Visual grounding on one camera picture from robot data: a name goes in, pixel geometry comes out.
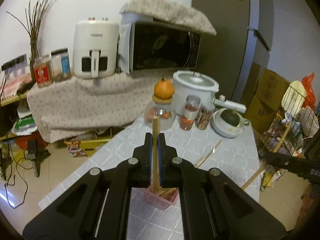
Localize floral microwave cover cloth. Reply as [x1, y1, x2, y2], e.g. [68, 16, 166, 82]
[119, 0, 217, 36]

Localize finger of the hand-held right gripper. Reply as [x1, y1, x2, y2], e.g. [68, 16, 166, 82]
[257, 151, 320, 174]

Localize black gripper stand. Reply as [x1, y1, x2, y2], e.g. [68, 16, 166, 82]
[0, 147, 13, 180]
[26, 140, 50, 178]

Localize black microwave oven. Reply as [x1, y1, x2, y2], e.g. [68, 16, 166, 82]
[119, 17, 202, 75]

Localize glass vase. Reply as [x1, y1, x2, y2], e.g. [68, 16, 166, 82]
[29, 40, 40, 80]

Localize power strip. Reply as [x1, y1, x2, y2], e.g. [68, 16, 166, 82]
[1, 54, 27, 70]

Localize blue label jar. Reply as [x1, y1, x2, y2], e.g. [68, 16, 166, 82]
[51, 48, 72, 82]

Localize pink patterned cloth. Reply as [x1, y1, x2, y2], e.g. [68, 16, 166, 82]
[0, 71, 33, 98]

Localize dried branches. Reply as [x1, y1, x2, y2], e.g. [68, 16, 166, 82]
[6, 0, 59, 43]

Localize green and white bag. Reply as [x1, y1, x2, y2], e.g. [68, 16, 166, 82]
[12, 115, 37, 133]

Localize stack of white bowls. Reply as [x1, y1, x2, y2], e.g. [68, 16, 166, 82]
[211, 108, 250, 138]

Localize grey refrigerator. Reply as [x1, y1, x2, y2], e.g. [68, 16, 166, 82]
[191, 0, 272, 100]

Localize yellow printed box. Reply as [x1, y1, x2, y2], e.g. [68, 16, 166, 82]
[64, 136, 112, 157]

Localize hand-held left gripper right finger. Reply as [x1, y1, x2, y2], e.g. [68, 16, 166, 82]
[157, 133, 287, 240]

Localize red plastic bag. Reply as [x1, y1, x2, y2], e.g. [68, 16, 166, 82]
[301, 73, 316, 105]

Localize cream round mat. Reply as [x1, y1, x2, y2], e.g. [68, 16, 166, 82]
[281, 80, 307, 117]

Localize cork jar lid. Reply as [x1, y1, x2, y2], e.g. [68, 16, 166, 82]
[153, 95, 173, 103]

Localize white air fryer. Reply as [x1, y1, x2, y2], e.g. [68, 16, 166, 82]
[72, 17, 119, 79]

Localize white rice cooker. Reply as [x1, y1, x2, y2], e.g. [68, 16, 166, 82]
[172, 70, 220, 117]

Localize orange fruit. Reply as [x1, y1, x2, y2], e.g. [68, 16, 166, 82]
[154, 76, 175, 98]

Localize pink perforated utensil basket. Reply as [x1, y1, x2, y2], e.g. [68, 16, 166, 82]
[142, 187, 179, 211]

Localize black floor cable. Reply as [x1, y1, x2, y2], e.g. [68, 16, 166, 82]
[5, 155, 29, 209]

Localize red spice jar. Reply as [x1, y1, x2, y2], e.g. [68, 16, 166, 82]
[179, 95, 201, 131]

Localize floral cabinet cloth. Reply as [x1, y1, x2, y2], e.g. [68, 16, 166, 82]
[27, 74, 155, 143]

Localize brown contents jar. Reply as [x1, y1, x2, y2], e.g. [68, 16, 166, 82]
[195, 105, 213, 130]

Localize grey checked tablecloth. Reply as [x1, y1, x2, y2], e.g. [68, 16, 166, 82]
[37, 119, 260, 240]

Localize green squash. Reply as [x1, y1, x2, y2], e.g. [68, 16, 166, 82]
[219, 109, 242, 127]

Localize black wire rack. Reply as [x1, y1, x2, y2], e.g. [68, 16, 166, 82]
[256, 81, 320, 188]

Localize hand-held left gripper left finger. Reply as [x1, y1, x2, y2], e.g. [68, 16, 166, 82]
[22, 133, 154, 240]

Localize white pot handle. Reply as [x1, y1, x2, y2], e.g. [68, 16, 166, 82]
[214, 95, 247, 113]

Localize cardboard box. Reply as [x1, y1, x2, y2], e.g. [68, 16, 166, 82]
[244, 95, 273, 134]
[254, 69, 290, 105]

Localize plain bamboo chopstick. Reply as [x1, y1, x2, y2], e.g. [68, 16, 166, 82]
[194, 140, 222, 168]
[241, 124, 293, 190]
[149, 116, 162, 194]

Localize round glass jar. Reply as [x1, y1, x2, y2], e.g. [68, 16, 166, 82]
[145, 101, 174, 130]

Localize red label jar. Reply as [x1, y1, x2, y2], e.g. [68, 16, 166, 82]
[33, 55, 54, 88]

